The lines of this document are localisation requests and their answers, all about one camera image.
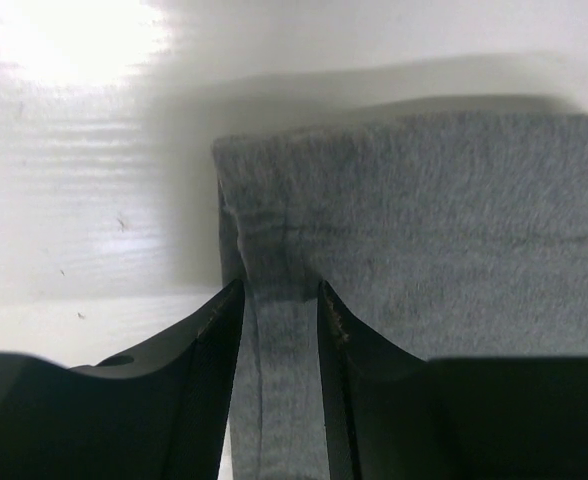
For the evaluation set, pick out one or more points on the grey shorts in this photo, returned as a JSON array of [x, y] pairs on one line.
[[452, 234]]

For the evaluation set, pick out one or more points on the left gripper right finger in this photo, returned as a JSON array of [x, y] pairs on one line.
[[391, 415]]

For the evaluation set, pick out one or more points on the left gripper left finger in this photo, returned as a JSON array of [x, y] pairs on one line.
[[157, 410]]

